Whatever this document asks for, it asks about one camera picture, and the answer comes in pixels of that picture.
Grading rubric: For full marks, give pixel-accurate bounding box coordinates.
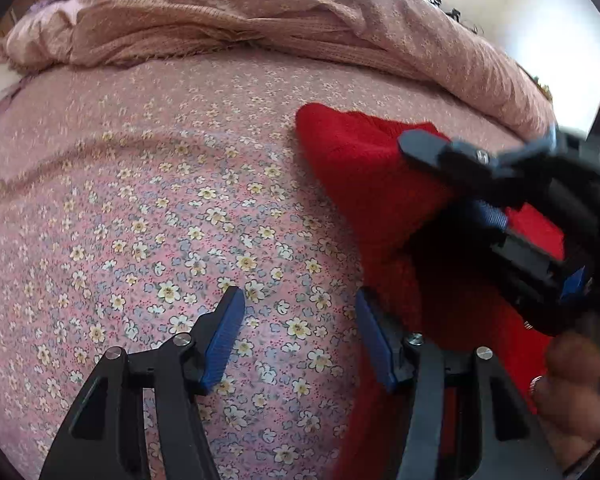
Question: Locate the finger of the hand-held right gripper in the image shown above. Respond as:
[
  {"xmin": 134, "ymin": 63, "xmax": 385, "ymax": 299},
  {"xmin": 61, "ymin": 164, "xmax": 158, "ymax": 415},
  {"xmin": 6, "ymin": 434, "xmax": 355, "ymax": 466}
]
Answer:
[
  {"xmin": 397, "ymin": 129, "xmax": 556, "ymax": 211},
  {"xmin": 460, "ymin": 199, "xmax": 588, "ymax": 311}
]

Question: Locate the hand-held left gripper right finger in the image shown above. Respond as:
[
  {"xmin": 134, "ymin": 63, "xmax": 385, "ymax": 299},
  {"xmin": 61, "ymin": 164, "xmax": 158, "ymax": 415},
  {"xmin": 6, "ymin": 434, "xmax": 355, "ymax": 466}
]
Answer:
[{"xmin": 355, "ymin": 287, "xmax": 563, "ymax": 480}]

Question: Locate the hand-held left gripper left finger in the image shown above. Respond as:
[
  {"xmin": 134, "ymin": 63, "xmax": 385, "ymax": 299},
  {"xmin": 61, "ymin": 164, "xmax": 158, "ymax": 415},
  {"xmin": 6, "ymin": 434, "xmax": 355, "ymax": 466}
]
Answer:
[{"xmin": 39, "ymin": 286, "xmax": 246, "ymax": 480}]

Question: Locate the bed with pink floral sheet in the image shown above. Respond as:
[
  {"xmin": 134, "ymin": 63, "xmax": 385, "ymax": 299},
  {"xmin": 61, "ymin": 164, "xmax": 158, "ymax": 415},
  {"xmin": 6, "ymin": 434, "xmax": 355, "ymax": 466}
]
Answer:
[{"xmin": 0, "ymin": 52, "xmax": 551, "ymax": 480}]

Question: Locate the person's right hand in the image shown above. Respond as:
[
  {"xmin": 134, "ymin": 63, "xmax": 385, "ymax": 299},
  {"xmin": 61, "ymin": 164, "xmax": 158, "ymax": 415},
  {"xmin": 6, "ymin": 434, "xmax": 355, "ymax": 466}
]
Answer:
[{"xmin": 530, "ymin": 330, "xmax": 600, "ymax": 466}]

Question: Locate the pink floral duvet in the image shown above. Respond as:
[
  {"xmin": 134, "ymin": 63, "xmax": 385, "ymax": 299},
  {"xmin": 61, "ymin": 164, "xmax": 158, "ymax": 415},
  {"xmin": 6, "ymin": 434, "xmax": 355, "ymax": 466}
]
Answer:
[{"xmin": 0, "ymin": 0, "xmax": 561, "ymax": 136}]

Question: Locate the red knitted cardigan sweater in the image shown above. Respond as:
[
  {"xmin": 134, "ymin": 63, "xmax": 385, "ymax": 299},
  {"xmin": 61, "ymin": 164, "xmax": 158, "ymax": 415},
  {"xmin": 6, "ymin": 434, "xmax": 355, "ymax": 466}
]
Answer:
[{"xmin": 295, "ymin": 102, "xmax": 568, "ymax": 480}]

